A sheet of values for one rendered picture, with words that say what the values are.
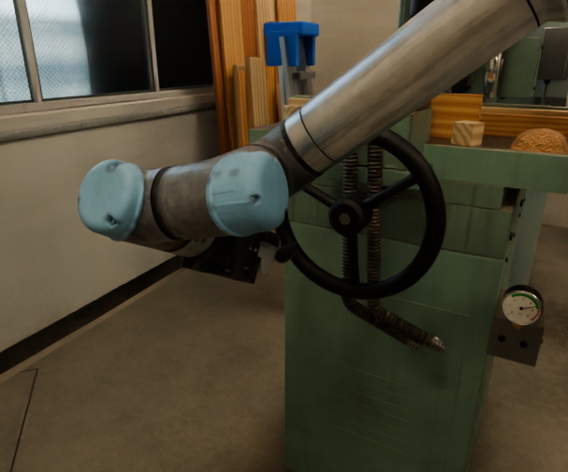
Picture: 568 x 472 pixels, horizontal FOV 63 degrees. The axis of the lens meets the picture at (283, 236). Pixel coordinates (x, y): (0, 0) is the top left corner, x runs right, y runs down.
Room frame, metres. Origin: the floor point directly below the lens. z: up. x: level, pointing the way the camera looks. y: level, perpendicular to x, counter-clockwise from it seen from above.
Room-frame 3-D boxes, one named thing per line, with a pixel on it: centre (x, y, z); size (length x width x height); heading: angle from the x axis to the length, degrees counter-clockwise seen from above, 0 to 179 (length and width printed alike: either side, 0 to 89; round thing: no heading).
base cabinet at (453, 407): (1.10, -0.33, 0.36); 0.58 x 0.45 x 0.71; 150
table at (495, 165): (0.90, -0.21, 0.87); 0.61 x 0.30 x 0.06; 60
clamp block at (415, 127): (0.83, -0.17, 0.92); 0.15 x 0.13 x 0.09; 60
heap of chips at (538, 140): (0.80, -0.44, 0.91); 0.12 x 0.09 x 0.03; 150
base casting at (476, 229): (1.10, -0.33, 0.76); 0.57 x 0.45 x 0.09; 150
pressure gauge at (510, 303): (0.68, -0.40, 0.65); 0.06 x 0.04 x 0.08; 60
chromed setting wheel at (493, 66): (1.04, -0.45, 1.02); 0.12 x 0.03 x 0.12; 150
